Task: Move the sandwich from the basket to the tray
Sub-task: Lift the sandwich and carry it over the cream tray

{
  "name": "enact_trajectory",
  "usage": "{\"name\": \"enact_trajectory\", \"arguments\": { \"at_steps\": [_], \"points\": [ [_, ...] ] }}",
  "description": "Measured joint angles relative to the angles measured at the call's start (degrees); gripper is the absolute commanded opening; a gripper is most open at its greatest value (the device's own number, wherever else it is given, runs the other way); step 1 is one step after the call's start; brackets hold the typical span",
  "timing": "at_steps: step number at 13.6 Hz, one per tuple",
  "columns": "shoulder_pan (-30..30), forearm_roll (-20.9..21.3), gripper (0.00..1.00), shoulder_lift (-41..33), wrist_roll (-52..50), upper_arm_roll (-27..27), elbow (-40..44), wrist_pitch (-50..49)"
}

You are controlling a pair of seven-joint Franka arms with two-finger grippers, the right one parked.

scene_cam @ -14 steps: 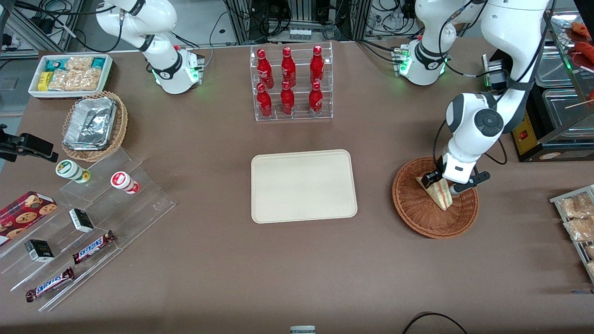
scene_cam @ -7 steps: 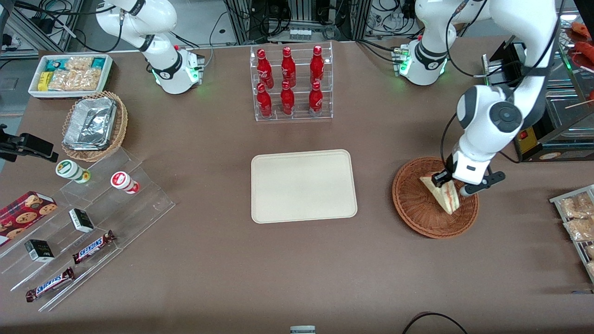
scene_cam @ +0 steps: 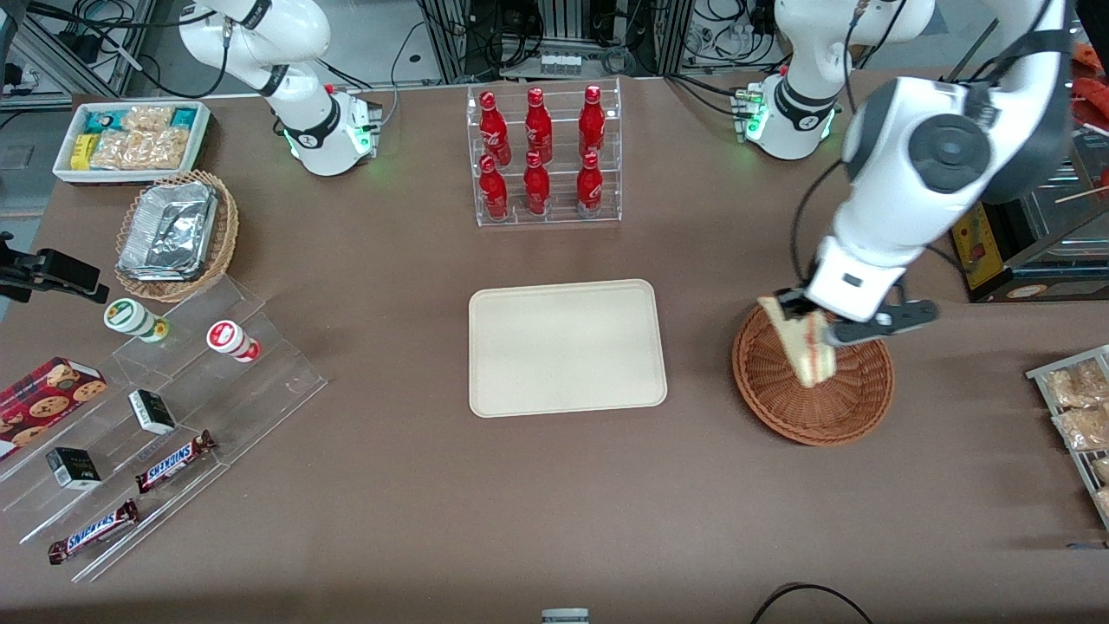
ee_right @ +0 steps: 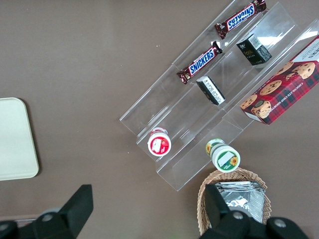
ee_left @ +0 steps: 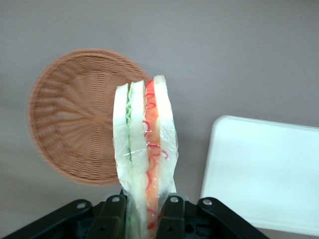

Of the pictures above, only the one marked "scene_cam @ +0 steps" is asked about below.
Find cream plastic tray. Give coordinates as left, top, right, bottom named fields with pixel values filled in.
left=469, top=279, right=668, bottom=419

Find silver foil packs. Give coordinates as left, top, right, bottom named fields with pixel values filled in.
left=118, top=181, right=218, bottom=282

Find red lid yogurt cup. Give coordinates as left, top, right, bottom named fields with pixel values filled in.
left=205, top=319, right=262, bottom=364

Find red cola bottle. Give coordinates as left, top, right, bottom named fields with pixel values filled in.
left=579, top=85, right=606, bottom=159
left=576, top=153, right=604, bottom=218
left=479, top=155, right=510, bottom=221
left=525, top=88, right=554, bottom=164
left=479, top=91, right=513, bottom=167
left=523, top=152, right=552, bottom=218

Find triangle sandwich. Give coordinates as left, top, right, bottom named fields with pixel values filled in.
left=758, top=297, right=838, bottom=388

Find green lid yogurt cup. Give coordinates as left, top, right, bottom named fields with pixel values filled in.
left=103, top=297, right=171, bottom=344

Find red food items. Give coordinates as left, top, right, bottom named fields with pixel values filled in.
left=1073, top=42, right=1109, bottom=133

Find oval light wicker basket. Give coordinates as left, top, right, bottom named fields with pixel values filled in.
left=113, top=170, right=240, bottom=303

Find clear acrylic bottle rack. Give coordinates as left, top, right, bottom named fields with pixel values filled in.
left=466, top=77, right=623, bottom=229

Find Snickers chocolate bar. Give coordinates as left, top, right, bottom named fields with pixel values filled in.
left=134, top=430, right=218, bottom=496
left=47, top=498, right=141, bottom=566

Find round brown wicker basket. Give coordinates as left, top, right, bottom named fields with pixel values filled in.
left=732, top=303, right=895, bottom=446

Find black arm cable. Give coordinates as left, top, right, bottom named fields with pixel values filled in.
left=789, top=159, right=869, bottom=289

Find white rectangular snack bin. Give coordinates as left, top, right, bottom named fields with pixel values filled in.
left=53, top=101, right=212, bottom=185

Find black and yellow display appliance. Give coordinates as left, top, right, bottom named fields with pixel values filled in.
left=949, top=130, right=1109, bottom=303

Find grey wire snack rack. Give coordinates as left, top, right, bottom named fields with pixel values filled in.
left=1026, top=345, right=1109, bottom=530

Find clear bag of crackers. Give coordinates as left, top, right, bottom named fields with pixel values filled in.
left=120, top=105, right=175, bottom=133
left=90, top=128, right=191, bottom=171

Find small black carton box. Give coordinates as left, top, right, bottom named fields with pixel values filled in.
left=127, top=388, right=178, bottom=436
left=45, top=446, right=103, bottom=491

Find red tartan cookie box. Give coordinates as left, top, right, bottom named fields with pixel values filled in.
left=0, top=356, right=109, bottom=461

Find aluminium equipment frame with cables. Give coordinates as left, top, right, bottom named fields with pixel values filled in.
left=416, top=0, right=776, bottom=85

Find clear acrylic stepped stand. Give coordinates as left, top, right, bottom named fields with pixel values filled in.
left=0, top=276, right=329, bottom=584

